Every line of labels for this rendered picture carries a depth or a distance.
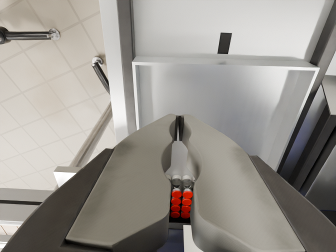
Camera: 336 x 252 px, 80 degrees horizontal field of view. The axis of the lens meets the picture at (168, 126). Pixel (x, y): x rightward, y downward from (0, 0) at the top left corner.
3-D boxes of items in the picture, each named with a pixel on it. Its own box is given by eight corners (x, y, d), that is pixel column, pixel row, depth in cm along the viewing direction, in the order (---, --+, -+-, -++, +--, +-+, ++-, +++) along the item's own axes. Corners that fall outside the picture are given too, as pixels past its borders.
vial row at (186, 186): (242, 183, 45) (248, 201, 41) (161, 180, 45) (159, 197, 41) (244, 176, 44) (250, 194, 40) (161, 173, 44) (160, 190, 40)
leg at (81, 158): (126, 103, 125) (73, 215, 60) (112, 102, 125) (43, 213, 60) (125, 89, 120) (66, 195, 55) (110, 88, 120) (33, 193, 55)
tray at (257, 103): (252, 204, 49) (257, 217, 46) (144, 200, 49) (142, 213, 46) (306, 61, 31) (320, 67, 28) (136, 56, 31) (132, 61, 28)
